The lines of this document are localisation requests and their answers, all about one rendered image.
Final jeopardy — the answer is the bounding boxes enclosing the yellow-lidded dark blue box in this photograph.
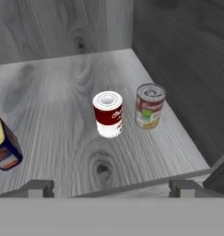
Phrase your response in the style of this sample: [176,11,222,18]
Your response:
[0,112,24,171]

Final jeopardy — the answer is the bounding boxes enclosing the can with vegetable label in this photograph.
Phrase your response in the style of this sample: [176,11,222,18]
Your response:
[134,82,168,130]

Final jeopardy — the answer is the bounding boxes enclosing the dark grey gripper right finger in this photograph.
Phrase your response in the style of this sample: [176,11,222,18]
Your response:
[169,179,224,199]

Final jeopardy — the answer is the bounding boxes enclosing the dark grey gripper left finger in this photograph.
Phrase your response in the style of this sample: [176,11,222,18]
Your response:
[0,179,55,199]

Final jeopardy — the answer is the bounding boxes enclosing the red and white can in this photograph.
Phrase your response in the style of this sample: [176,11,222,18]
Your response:
[91,90,124,139]

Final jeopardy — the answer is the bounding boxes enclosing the grey cabinet door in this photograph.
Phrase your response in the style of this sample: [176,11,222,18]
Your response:
[202,148,224,197]

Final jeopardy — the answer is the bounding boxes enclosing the grey wood cabinet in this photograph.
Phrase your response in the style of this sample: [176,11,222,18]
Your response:
[0,0,224,198]

